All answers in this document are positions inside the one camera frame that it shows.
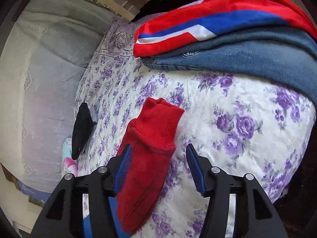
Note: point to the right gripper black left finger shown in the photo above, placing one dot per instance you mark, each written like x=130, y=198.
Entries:
x=62, y=215

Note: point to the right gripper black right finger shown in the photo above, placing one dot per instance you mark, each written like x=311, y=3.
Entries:
x=255, y=215

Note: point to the red and blue spider pants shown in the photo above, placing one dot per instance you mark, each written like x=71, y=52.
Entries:
x=151, y=135

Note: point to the teal pink floral folded blanket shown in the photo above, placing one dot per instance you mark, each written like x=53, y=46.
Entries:
x=68, y=165

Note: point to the folded grey garment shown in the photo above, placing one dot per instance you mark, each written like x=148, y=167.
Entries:
x=91, y=131

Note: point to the purple floral bed quilt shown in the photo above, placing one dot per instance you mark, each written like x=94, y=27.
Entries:
x=242, y=124

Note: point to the folded black garment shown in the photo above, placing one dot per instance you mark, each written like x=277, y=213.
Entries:
x=81, y=131

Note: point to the folded blue denim jeans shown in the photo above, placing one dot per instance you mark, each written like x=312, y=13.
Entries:
x=283, y=55

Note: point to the lavender lace sofa cover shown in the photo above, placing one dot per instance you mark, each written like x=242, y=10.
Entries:
x=42, y=63

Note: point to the red white blue striped garment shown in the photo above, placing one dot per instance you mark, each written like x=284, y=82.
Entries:
x=205, y=19

